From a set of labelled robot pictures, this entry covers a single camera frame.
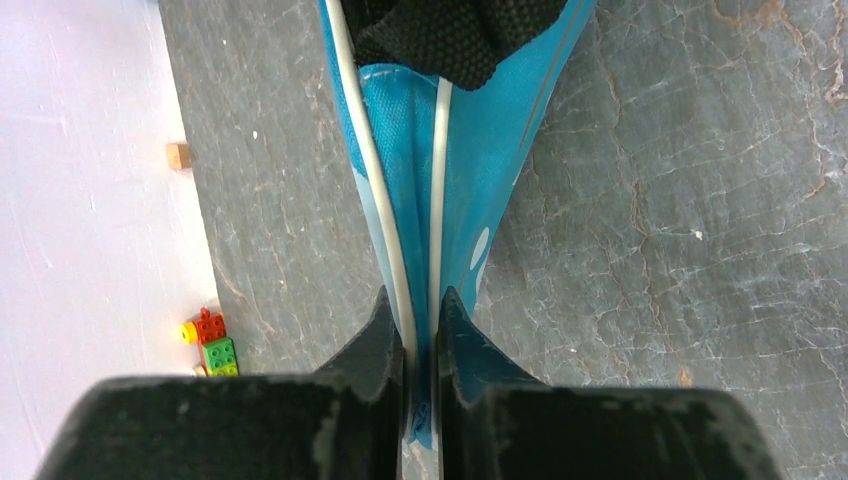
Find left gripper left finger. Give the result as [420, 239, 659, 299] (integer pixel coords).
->
[37, 290, 406, 479]

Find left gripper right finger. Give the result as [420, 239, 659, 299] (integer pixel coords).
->
[435, 288, 780, 479]

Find blue racket cover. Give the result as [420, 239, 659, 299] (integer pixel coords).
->
[318, 1, 596, 448]

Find toy blocks at back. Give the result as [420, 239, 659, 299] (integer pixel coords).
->
[179, 307, 240, 377]

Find small tan block at back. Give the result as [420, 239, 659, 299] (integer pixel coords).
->
[165, 142, 192, 170]

